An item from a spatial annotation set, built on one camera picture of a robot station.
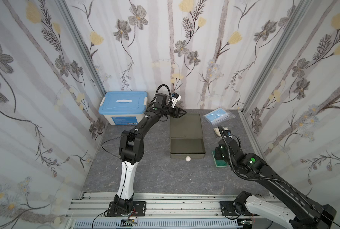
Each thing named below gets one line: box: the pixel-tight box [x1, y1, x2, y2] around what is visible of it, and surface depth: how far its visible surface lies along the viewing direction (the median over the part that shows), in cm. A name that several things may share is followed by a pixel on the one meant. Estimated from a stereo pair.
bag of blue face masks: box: [202, 106, 236, 126], surface depth 118 cm
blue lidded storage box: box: [98, 91, 149, 126], surface depth 105 cm
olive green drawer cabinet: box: [169, 113, 207, 160], surface depth 85 cm
